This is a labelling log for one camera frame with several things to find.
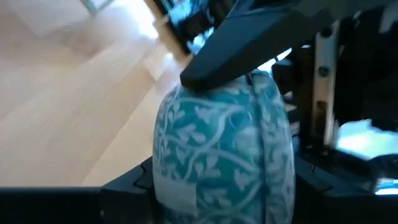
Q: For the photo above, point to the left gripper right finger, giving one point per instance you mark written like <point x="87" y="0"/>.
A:
<point x="335" y="199"/>

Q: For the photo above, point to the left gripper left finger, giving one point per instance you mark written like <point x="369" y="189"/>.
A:
<point x="93" y="205"/>

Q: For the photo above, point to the light blue patterned candle tin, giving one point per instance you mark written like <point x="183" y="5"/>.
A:
<point x="217" y="149"/>

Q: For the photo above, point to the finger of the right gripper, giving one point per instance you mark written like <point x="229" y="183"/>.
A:
<point x="248" y="46"/>

